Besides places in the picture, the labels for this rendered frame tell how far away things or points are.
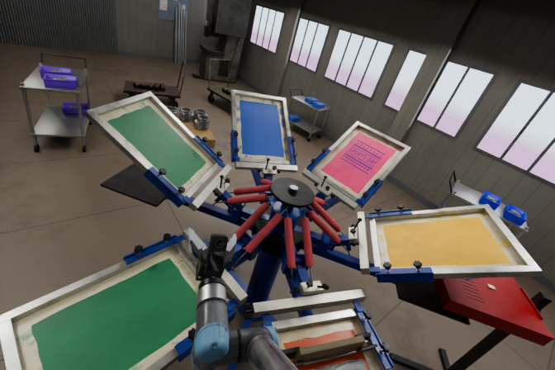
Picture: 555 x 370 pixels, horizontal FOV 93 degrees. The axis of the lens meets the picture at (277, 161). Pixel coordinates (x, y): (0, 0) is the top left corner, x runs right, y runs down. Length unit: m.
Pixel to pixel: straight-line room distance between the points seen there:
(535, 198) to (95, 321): 5.02
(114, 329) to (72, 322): 0.18
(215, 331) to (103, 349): 0.89
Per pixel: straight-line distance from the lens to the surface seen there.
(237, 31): 8.32
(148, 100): 2.31
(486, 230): 2.17
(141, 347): 1.52
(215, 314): 0.73
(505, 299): 2.44
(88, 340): 1.57
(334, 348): 1.55
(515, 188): 5.12
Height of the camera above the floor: 2.33
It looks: 29 degrees down
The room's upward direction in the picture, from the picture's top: 16 degrees clockwise
